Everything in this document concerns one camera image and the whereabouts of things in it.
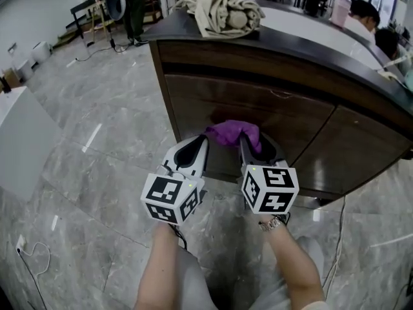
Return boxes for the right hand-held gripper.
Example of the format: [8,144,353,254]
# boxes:
[239,133,300,215]

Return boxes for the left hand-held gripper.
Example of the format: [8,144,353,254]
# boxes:
[140,134,210,226]

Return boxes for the purple cloth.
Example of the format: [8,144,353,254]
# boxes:
[205,119,263,155]

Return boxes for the brown wooden cabinet door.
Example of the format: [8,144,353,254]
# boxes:
[290,104,413,197]
[163,74,337,180]

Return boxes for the person's right forearm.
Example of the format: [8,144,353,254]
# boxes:
[257,216,325,303]

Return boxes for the person's left forearm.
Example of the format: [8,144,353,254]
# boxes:
[134,222,182,310]

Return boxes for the dark wooden sink cabinet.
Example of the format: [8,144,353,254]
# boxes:
[141,0,413,210]

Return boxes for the silver wristwatch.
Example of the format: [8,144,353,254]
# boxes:
[258,216,288,233]

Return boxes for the person's grey trousers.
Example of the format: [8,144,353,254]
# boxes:
[174,236,325,310]

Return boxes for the white sink basin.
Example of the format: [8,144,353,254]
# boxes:
[257,6,388,71]

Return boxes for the beige folded umbrella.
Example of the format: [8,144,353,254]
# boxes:
[176,0,266,40]

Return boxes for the round wooden side table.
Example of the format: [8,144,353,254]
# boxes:
[92,0,112,41]

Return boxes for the person's white shirt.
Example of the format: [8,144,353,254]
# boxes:
[301,298,333,310]

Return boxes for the pink bottle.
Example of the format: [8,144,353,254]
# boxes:
[330,0,352,28]

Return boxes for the white square tub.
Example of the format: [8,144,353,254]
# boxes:
[0,85,62,203]

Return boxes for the wooden steps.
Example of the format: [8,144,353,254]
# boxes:
[53,27,81,48]

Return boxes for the large white bin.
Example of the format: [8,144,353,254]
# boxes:
[31,41,52,63]

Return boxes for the black table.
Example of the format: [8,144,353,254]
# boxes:
[70,0,112,40]

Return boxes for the small white bin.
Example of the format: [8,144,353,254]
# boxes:
[15,59,35,82]

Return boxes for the open cardboard box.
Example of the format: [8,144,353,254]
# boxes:
[1,68,23,92]

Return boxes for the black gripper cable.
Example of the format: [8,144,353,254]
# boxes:
[167,223,188,251]

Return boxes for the long black floor cable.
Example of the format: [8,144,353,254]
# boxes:
[76,37,136,63]

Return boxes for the black power cable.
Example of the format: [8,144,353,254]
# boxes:
[19,252,49,310]

